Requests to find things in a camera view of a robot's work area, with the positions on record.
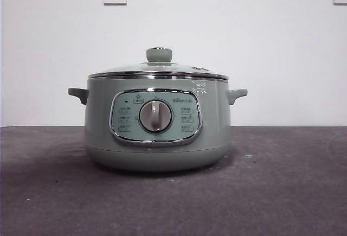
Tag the pale green electric cooking pot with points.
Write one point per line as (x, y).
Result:
(100, 127)

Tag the glass lid with green knob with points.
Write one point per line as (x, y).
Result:
(159, 55)

